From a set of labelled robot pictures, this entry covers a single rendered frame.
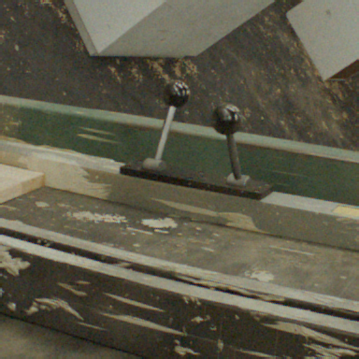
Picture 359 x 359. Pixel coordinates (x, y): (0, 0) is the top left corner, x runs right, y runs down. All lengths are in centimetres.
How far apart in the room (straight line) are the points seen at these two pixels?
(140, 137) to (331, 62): 477
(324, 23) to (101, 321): 547
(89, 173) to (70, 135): 31
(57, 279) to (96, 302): 4
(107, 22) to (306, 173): 257
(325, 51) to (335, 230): 512
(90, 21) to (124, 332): 316
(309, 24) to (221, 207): 514
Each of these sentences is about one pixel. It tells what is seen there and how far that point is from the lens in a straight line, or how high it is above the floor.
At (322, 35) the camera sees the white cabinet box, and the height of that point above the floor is 16.
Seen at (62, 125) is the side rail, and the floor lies 111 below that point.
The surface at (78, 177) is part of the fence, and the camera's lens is 117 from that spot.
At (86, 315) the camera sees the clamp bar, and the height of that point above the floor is 146.
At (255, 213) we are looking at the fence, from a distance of 106.
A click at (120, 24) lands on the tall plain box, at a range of 373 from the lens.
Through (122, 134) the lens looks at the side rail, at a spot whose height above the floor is 121.
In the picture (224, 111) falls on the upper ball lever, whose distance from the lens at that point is 100.
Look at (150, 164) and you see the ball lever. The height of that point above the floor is 136.
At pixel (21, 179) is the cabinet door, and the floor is 120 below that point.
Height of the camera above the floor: 194
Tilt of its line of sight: 28 degrees down
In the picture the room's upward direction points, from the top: 57 degrees clockwise
